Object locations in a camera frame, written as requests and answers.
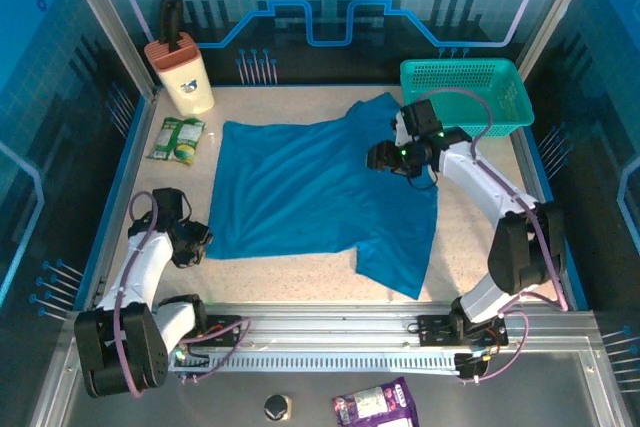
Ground black round knob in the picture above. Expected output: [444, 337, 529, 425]
[263, 393, 292, 422]

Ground blue t-shirt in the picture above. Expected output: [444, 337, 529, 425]
[205, 91, 440, 301]

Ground purple snack packet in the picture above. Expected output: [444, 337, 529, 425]
[332, 376, 420, 427]

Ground green snack packet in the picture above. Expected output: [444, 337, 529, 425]
[145, 116, 206, 167]

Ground grey slotted cable duct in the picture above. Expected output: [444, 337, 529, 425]
[167, 354, 460, 373]

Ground black knife handle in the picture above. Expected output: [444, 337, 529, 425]
[158, 0, 185, 53]

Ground cream knife block brown top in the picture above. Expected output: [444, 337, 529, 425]
[143, 31, 216, 116]

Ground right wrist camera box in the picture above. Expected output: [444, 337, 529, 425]
[402, 99, 444, 138]

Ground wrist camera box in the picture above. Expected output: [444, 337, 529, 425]
[151, 187, 185, 222]
[402, 99, 444, 138]

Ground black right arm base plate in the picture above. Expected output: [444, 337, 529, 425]
[417, 314, 509, 348]

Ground aluminium mounting rail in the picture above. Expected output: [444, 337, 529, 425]
[59, 302, 601, 351]

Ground teal plastic basket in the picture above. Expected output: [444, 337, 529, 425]
[399, 57, 535, 139]

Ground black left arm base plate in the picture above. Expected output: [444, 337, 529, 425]
[197, 314, 242, 348]

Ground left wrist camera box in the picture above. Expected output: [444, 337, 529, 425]
[151, 187, 185, 222]

